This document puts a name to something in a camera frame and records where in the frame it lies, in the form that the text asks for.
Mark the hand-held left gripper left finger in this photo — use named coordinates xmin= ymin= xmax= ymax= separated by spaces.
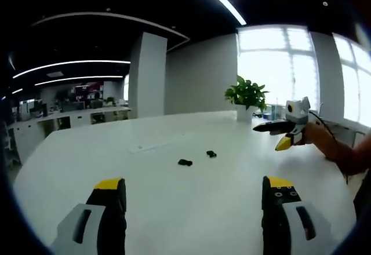
xmin=50 ymin=177 xmax=128 ymax=255

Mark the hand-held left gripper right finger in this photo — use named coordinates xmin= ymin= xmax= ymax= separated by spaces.
xmin=261 ymin=176 xmax=332 ymax=255

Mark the person's right hand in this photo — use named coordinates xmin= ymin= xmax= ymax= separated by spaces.
xmin=300 ymin=121 xmax=334 ymax=151

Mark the green potted plant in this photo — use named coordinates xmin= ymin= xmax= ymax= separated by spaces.
xmin=224 ymin=75 xmax=270 ymax=122

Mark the person's dark clothing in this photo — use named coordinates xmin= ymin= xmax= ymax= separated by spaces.
xmin=352 ymin=167 xmax=371 ymax=221

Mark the white paper sheet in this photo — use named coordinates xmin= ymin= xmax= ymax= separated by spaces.
xmin=128 ymin=132 xmax=201 ymax=154

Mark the white office counter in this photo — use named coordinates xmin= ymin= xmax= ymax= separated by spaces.
xmin=7 ymin=105 xmax=133 ymax=163

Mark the black cable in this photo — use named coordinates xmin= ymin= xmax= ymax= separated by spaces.
xmin=308 ymin=110 xmax=339 ymax=144

